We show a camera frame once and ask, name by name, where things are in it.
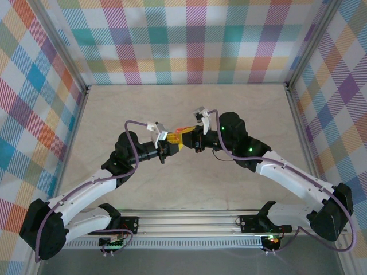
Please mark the aluminium frame post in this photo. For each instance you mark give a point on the aluminium frame post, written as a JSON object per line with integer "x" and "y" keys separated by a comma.
{"x": 63, "y": 48}
{"x": 312, "y": 46}

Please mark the small lit circuit board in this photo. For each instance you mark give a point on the small lit circuit board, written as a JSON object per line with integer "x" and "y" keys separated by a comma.
{"x": 271, "y": 239}

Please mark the small black mounting plate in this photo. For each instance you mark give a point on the small black mounting plate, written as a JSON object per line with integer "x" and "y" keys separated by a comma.
{"x": 130, "y": 224}

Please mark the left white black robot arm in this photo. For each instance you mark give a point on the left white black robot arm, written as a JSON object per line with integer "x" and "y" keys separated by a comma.
{"x": 86, "y": 189}

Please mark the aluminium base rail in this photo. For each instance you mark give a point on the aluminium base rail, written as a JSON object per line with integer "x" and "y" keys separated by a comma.
{"x": 186, "y": 220}

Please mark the aluminium frame side rail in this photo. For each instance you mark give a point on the aluminium frame side rail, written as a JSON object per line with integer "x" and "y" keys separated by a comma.
{"x": 295, "y": 114}
{"x": 81, "y": 110}

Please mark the grey metal base plate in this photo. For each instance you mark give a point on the grey metal base plate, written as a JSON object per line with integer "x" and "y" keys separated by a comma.
{"x": 186, "y": 262}

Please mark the wide black mounting plate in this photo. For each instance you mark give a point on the wide black mounting plate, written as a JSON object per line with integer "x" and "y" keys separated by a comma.
{"x": 249, "y": 223}

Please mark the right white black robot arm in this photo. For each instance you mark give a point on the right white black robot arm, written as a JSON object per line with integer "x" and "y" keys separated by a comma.
{"x": 292, "y": 177}

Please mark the green circuit board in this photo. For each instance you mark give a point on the green circuit board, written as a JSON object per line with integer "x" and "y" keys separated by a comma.
{"x": 111, "y": 242}

